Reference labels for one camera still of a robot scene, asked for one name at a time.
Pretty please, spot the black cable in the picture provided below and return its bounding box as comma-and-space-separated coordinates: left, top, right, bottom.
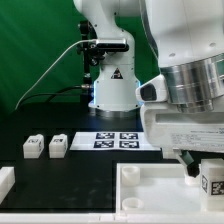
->
18, 85, 84, 108

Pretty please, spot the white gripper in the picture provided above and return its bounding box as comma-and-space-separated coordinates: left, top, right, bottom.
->
140, 101, 224, 177

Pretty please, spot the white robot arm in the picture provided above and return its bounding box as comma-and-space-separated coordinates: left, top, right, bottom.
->
73, 0, 224, 177

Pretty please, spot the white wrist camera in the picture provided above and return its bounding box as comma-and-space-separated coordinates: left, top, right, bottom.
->
135, 74, 168, 102

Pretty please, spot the white sheet with tags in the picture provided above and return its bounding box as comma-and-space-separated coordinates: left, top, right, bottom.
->
70, 132, 159, 151

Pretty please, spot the white square table top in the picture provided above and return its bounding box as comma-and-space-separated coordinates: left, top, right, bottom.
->
116, 163, 224, 214

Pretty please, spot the grey cable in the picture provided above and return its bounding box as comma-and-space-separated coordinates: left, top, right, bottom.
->
14, 39, 98, 110

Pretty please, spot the white left obstacle block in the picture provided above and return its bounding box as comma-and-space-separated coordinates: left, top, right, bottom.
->
0, 167, 15, 204

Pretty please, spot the white front rail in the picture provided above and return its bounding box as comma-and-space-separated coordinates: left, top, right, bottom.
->
0, 213, 224, 224

